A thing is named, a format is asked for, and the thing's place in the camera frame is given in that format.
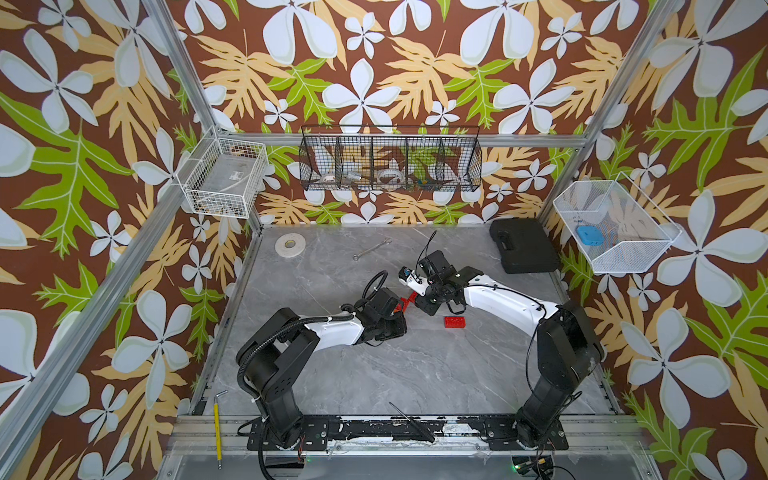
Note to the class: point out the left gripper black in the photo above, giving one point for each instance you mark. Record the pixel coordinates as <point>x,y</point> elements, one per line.
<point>401,326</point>

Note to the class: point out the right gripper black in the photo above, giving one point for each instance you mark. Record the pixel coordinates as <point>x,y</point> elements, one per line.
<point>426,308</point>

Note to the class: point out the red long lego brick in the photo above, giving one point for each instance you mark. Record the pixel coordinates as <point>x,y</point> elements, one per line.
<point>454,322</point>
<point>404,303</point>

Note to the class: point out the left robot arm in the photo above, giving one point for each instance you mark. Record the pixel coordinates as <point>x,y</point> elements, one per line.
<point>272,359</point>

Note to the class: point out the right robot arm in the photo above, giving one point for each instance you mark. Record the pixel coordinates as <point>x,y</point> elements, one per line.
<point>567,346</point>

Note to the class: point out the metal combination wrench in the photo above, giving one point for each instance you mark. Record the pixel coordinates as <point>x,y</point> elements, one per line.
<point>384,242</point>

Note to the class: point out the black plastic case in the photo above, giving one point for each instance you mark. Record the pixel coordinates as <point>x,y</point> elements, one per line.
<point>524,246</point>

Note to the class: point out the white tape roll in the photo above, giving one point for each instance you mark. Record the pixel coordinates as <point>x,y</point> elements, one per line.
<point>290,245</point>

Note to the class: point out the blue object in basket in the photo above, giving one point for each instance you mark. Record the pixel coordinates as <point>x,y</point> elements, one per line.
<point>590,235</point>

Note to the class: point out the black tool on rail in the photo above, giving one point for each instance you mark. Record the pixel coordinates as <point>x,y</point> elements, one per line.
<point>427,435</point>

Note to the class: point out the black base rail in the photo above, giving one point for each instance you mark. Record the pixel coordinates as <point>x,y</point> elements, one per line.
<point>315,433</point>

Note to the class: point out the black wire basket centre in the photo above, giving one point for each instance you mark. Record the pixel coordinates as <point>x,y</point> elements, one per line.
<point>380,157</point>

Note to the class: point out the yellow handled hex key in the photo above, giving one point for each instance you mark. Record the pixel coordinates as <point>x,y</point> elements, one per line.
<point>218,428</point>

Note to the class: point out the white wire basket right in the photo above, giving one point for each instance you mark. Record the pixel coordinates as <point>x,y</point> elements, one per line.
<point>637,231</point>

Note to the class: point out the white wire basket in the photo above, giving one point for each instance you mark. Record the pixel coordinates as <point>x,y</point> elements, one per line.
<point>637,231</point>
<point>222,175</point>

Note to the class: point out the white wire basket left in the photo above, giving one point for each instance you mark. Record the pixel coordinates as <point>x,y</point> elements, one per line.
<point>222,175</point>

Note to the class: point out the aluminium frame post back right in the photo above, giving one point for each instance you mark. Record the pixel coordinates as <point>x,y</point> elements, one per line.
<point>652,28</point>

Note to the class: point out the aluminium frame post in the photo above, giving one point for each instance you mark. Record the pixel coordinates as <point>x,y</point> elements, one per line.
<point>182,64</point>
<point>652,28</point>

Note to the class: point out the aluminium frame post back left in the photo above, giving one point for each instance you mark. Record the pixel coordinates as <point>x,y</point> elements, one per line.
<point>182,64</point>

